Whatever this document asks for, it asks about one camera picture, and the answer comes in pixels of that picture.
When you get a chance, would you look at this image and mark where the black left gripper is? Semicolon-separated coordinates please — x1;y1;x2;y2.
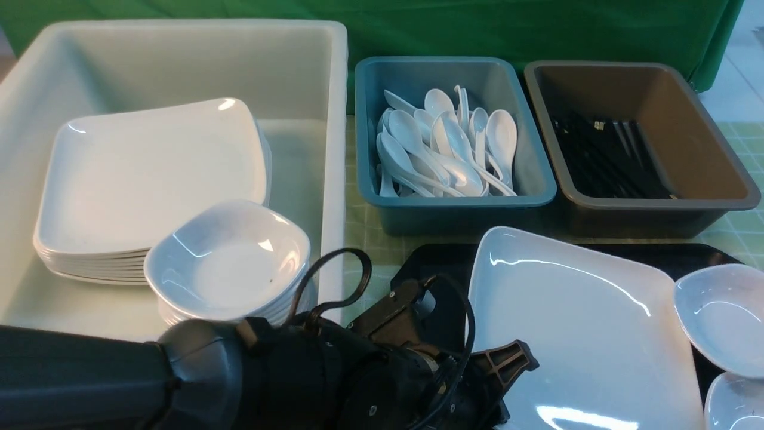
238;279;540;429

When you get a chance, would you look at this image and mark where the white square rice plate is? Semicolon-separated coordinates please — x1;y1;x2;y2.
469;226;704;429

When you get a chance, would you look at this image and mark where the white bowl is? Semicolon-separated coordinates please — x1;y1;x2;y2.
143;199;311;320
673;264;763;379
704;373;763;429

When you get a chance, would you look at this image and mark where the dark grey left arm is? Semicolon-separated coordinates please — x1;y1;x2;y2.
2;282;538;429

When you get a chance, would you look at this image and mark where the top white stacked plate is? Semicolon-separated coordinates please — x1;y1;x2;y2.
33;97;271;256

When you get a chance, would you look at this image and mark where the black serving tray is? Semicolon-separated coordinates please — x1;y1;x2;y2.
390;242;744;413

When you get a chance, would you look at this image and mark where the pile of white spoons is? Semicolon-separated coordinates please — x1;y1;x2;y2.
375;85;519;198

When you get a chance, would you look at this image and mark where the teal plastic spoon bin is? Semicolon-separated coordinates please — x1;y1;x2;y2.
355;56;557;236

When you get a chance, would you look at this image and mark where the pile of black chopsticks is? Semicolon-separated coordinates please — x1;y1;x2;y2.
551;111;680;199

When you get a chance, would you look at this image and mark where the brown plastic chopstick bin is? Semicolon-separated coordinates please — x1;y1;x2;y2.
524;60;761;239

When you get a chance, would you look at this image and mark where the green checked tablecloth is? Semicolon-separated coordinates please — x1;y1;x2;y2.
341;115;763;324

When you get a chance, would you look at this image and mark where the stack of white bowls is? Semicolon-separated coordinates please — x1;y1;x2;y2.
156;269;318;326

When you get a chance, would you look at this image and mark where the large white plastic tub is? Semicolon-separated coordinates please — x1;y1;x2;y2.
1;19;349;341

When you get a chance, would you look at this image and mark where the green backdrop cloth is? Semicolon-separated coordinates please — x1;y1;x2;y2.
2;1;741;108

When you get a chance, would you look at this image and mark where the stack of white plates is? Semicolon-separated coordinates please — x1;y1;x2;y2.
33;119;272;284

